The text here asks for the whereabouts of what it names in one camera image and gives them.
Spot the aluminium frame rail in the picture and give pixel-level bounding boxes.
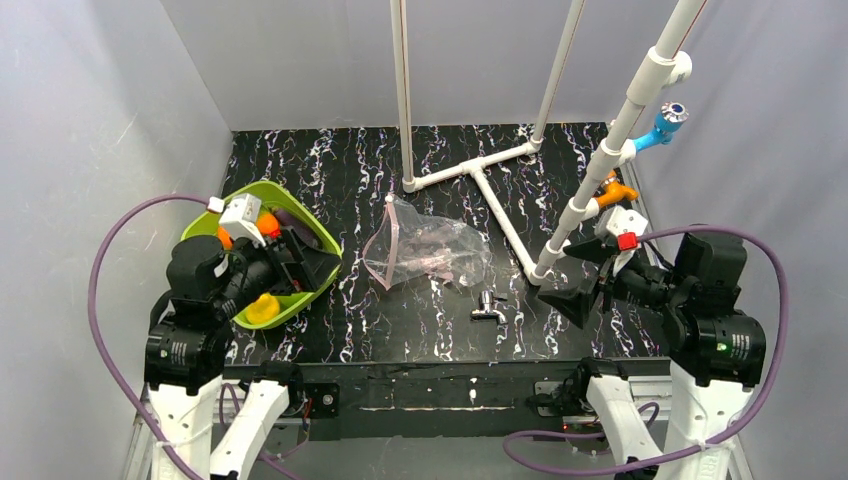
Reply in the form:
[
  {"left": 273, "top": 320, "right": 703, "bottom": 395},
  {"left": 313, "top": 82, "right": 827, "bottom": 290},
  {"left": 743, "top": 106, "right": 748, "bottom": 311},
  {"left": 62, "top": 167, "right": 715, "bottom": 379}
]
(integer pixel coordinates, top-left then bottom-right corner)
[{"left": 119, "top": 376, "right": 757, "bottom": 480}]

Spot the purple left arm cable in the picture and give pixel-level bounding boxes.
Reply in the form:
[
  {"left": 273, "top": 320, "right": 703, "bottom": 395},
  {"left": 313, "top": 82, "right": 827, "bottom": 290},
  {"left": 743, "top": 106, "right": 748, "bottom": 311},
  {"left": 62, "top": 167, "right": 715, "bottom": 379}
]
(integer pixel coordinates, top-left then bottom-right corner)
[{"left": 87, "top": 193, "right": 306, "bottom": 480}]

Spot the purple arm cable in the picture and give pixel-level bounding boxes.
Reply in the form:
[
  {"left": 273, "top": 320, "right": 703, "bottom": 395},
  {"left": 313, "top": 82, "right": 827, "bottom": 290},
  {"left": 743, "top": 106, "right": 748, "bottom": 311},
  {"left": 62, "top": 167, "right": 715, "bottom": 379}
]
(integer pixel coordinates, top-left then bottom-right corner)
[
  {"left": 502, "top": 225, "right": 791, "bottom": 478},
  {"left": 87, "top": 193, "right": 306, "bottom": 480}
]

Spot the orange fake fruit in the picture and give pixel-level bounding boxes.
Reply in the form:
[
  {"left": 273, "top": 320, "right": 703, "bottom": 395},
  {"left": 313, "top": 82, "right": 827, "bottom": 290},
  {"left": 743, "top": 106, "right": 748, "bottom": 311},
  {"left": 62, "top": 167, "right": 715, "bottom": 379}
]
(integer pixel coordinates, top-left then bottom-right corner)
[{"left": 216, "top": 226, "right": 233, "bottom": 250}]

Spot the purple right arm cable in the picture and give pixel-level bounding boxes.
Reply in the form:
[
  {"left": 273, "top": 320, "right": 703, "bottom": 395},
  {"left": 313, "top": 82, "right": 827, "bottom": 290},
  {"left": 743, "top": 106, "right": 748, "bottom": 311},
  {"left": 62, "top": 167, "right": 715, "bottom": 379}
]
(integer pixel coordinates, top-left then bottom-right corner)
[{"left": 502, "top": 225, "right": 791, "bottom": 478}]

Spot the blue tap valve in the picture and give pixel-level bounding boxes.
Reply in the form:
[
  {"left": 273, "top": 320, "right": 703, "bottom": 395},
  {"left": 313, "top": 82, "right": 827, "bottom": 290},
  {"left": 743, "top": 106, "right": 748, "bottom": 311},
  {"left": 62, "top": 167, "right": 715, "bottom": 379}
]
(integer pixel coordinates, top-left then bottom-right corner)
[{"left": 633, "top": 102, "right": 689, "bottom": 153}]

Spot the yellow green fake mango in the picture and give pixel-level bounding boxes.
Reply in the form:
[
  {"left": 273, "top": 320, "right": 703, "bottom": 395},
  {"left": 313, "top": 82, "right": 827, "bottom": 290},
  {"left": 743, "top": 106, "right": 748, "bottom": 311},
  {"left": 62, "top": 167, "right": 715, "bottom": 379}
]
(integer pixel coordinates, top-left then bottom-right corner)
[{"left": 255, "top": 212, "right": 281, "bottom": 238}]

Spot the white PVC pipe frame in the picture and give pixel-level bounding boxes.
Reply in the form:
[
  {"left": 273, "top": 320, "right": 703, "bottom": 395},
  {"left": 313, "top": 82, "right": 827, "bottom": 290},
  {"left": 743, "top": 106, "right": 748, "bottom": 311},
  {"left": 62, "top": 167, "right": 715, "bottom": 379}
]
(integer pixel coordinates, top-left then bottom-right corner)
[{"left": 389, "top": 0, "right": 710, "bottom": 287}]

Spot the orange tap valve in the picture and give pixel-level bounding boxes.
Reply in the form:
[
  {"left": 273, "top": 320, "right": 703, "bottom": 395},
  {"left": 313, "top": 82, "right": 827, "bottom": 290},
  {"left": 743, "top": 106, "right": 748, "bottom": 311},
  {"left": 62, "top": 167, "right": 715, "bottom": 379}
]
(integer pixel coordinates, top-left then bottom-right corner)
[{"left": 594, "top": 170, "right": 640, "bottom": 208}]

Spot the purple fake eggplant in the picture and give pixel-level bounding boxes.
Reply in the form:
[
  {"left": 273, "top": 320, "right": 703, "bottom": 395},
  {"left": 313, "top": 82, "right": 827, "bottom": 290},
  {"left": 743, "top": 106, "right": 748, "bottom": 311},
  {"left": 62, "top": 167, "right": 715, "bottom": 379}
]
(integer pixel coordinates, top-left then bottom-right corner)
[{"left": 271, "top": 208, "right": 323, "bottom": 250}]

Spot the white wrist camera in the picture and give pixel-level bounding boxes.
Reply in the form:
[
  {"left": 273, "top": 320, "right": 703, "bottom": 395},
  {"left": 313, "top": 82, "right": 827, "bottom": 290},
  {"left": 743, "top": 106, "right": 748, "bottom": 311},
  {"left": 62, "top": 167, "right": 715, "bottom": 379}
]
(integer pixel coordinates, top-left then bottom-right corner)
[
  {"left": 206, "top": 193, "right": 267, "bottom": 246},
  {"left": 594, "top": 205, "right": 649, "bottom": 276}
]

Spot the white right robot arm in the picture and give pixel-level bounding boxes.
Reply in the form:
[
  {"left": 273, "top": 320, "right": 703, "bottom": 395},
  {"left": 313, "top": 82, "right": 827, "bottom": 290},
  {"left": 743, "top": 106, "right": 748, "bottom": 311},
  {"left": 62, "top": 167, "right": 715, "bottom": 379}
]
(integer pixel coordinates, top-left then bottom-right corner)
[{"left": 538, "top": 225, "right": 767, "bottom": 479}]

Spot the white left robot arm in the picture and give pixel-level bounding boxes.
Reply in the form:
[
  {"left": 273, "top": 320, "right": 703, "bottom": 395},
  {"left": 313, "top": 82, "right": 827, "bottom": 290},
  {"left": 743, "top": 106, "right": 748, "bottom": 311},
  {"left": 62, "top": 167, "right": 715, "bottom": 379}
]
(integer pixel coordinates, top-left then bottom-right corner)
[{"left": 144, "top": 227, "right": 341, "bottom": 479}]

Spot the lime green plastic basin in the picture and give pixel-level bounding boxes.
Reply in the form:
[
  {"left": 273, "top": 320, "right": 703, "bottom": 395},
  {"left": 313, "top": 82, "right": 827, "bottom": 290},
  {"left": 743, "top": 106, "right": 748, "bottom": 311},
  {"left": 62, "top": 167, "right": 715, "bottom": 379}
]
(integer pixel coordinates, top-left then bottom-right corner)
[{"left": 224, "top": 180, "right": 343, "bottom": 330}]

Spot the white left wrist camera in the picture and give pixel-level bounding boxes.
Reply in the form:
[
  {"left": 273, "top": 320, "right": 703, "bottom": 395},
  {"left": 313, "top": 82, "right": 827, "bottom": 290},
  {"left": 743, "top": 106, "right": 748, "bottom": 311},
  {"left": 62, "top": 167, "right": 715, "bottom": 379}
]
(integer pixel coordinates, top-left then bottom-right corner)
[{"left": 206, "top": 193, "right": 267, "bottom": 246}]

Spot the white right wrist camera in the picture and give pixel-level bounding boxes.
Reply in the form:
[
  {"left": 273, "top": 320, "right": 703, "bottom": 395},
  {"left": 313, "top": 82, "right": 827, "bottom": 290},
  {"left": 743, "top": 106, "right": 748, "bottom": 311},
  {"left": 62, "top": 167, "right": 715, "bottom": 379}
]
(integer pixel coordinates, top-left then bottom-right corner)
[{"left": 594, "top": 205, "right": 649, "bottom": 276}]

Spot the yellow fake fruit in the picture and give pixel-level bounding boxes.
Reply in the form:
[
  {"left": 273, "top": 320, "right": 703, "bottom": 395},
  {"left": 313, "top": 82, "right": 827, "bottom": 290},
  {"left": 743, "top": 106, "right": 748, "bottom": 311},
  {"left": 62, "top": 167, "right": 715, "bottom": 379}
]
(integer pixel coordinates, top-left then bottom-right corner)
[{"left": 244, "top": 293, "right": 280, "bottom": 325}]

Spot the clear zip top bag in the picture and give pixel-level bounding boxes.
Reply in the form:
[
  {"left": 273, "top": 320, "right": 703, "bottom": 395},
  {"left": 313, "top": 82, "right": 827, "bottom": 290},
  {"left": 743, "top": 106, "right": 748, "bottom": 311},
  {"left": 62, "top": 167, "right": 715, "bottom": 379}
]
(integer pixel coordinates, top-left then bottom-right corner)
[{"left": 362, "top": 194, "right": 494, "bottom": 290}]

